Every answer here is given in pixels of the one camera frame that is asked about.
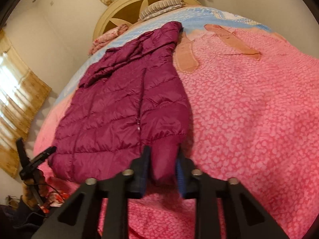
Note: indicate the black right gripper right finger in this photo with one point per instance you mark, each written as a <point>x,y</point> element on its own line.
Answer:
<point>243,215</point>

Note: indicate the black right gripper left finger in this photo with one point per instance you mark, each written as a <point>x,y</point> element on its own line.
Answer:
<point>99,209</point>

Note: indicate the magenta quilted puffer jacket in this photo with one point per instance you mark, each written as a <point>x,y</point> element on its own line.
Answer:
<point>131,98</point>

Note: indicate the beige side window curtain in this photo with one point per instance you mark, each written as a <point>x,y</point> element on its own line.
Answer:
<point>22,95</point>

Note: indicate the blue and pink bed blanket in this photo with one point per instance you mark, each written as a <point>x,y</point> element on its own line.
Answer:
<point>254,102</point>

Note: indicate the pink floral folded quilt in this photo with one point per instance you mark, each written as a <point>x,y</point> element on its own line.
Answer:
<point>106,38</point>

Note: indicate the cream wooden headboard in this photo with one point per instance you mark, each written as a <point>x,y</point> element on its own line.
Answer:
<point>124,12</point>

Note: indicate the striped pillow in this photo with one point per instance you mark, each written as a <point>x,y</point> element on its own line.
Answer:
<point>159,8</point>

